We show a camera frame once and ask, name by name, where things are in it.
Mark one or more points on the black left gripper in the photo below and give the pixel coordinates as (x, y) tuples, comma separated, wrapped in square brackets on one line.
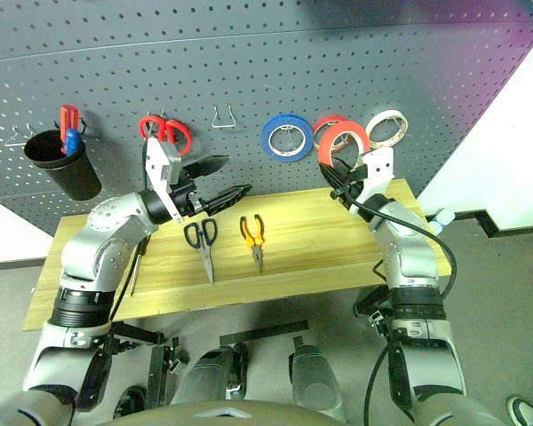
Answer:
[(186, 197)]

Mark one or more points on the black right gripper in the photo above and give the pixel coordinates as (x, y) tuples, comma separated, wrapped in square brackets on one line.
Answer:
[(353, 186)]

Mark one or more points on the red tape roll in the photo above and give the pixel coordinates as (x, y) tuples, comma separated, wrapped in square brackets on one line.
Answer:
[(326, 120), (337, 129)]

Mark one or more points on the orange black long-nose pliers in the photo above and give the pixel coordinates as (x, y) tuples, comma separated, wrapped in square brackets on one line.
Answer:
[(256, 248)]

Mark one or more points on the slim hand tool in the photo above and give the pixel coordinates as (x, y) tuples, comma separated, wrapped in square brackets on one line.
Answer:
[(133, 284)]

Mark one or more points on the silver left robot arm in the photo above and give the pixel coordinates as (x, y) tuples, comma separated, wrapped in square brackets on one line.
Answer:
[(102, 248)]

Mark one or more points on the white tape roll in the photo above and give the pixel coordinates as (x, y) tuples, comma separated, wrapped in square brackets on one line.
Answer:
[(382, 116)]

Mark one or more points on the blue tape roll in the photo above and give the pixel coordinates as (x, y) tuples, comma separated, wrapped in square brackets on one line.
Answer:
[(288, 119)]

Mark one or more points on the grey perforated pegboard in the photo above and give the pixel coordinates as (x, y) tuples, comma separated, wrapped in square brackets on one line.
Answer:
[(248, 66)]

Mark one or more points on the small silver double hook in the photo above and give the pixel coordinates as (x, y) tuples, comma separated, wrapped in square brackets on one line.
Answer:
[(148, 113)]

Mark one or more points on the small white blue object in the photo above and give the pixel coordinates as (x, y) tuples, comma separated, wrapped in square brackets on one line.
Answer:
[(444, 216)]

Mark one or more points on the black table leg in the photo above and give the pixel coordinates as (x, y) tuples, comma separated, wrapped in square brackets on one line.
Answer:
[(160, 373), (368, 306)]

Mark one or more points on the dark plastic cup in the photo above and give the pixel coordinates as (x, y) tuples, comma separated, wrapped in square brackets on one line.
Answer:
[(75, 177)]

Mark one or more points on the black table crossbar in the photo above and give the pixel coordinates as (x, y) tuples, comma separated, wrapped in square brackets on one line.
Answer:
[(262, 332)]

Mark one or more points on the red and blue markers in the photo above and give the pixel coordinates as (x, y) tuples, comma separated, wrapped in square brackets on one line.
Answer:
[(66, 120)]

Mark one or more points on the silver grey rounded shape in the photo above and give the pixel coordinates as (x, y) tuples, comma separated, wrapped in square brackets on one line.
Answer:
[(213, 377), (315, 381)]

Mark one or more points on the grey robot torso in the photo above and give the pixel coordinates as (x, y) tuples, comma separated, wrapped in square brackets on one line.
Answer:
[(231, 417)]

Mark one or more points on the black rounded object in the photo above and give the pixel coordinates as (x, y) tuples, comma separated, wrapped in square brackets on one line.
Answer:
[(131, 401)]

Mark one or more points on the white and black sneaker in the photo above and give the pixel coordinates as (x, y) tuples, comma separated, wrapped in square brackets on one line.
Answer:
[(526, 412)]

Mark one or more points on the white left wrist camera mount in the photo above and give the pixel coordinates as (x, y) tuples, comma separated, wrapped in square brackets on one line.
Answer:
[(155, 164)]

